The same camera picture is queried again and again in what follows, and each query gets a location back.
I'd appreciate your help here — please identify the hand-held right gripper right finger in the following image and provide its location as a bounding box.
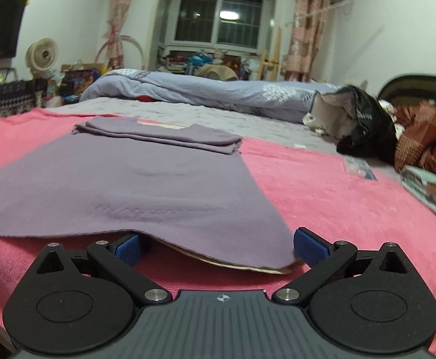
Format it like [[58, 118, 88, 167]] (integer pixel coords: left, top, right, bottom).
[[272, 227, 413, 305]]

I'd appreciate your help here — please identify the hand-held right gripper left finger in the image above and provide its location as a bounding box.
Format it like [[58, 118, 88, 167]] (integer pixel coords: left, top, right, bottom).
[[31, 233, 173, 304]]

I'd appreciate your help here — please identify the purple shirt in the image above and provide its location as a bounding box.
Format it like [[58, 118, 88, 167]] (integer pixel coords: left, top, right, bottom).
[[0, 116, 304, 270]]

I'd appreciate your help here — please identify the pink blanket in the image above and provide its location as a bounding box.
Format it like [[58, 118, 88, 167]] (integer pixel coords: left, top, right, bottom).
[[0, 108, 436, 356]]

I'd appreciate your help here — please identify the clear plastic packet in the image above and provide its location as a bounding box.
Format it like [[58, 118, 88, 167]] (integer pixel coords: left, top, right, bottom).
[[343, 157, 377, 182]]

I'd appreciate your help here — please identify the grey bed sheet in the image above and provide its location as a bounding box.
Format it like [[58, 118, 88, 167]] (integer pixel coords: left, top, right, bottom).
[[46, 97, 402, 180]]

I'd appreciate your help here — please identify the black plastic bag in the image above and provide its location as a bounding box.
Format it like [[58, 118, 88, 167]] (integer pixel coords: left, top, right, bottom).
[[302, 85, 398, 165]]

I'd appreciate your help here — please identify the red plaid cloth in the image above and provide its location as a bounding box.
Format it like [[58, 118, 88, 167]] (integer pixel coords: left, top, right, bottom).
[[394, 101, 436, 180]]

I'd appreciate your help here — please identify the colourful printed box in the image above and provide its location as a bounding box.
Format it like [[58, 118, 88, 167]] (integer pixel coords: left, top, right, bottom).
[[59, 68, 102, 98]]

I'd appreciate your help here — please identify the blue-grey patterned duvet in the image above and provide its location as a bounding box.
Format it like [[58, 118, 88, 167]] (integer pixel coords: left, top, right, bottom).
[[79, 68, 347, 124]]

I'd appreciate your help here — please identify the dark headboard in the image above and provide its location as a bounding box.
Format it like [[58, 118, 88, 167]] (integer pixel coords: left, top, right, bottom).
[[377, 74, 436, 113]]

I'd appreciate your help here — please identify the wooden easel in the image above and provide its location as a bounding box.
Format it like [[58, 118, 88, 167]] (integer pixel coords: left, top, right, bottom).
[[259, 26, 283, 82]]

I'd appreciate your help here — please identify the dark patterned bag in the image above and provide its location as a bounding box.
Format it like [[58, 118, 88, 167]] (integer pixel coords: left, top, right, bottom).
[[0, 78, 48, 126]]

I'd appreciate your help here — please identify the beige cushion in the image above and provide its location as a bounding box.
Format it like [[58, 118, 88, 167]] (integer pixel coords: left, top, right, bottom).
[[195, 64, 239, 82]]

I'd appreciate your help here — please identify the pale hula hoop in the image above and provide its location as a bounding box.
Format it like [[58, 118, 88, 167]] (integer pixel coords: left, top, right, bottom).
[[96, 34, 145, 71]]

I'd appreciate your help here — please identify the blue plush toy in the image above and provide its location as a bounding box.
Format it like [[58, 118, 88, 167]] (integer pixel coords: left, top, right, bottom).
[[188, 53, 213, 66]]

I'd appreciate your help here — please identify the white round fan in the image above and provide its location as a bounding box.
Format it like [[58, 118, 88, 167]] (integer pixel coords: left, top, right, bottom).
[[25, 38, 59, 79]]

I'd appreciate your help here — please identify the pink patterned curtain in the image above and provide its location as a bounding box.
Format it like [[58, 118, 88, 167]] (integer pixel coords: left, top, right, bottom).
[[104, 0, 140, 72], [287, 0, 332, 83]]

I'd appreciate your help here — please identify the barred window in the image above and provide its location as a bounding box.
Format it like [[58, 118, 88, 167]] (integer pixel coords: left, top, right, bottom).
[[163, 0, 278, 51]]

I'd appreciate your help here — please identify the white clothes rail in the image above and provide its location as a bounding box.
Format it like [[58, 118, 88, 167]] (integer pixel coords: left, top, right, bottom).
[[285, 0, 355, 27]]

